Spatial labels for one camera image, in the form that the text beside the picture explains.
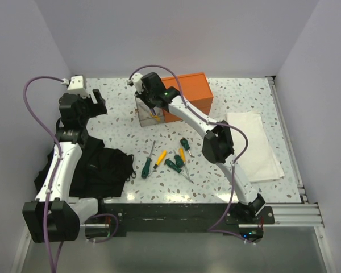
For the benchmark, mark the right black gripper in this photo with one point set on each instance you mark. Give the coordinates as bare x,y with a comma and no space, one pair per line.
141,96

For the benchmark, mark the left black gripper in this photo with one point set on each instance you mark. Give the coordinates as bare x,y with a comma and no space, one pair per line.
97,108

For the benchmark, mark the clear plastic drawer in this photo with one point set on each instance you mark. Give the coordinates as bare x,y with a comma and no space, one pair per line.
144,114

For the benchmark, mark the orange drawer box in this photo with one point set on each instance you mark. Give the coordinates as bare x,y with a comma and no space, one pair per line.
196,90

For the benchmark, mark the yellow screwdriver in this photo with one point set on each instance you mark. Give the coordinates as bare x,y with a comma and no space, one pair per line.
182,155
160,159
155,117

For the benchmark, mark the long green screwdriver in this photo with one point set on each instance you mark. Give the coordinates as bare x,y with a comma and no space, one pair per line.
146,167

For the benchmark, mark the stubby green screwdriver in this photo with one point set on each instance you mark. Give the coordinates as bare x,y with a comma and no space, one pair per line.
185,144
178,160

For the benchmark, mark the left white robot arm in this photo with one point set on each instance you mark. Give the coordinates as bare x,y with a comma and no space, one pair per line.
51,216

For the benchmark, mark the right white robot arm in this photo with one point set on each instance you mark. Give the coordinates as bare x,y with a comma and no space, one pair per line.
218,145

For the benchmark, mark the black cloth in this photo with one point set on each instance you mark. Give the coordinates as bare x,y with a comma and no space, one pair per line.
101,172

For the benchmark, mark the white folded towel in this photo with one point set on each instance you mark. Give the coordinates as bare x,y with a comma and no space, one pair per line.
259,162

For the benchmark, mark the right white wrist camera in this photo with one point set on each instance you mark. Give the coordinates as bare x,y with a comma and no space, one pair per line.
136,81

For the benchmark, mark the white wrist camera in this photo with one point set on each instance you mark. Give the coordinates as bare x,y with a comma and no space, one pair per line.
76,85
136,81

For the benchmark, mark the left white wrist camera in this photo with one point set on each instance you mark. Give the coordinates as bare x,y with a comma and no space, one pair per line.
76,85

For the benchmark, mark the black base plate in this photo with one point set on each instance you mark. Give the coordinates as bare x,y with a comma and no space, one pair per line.
120,219

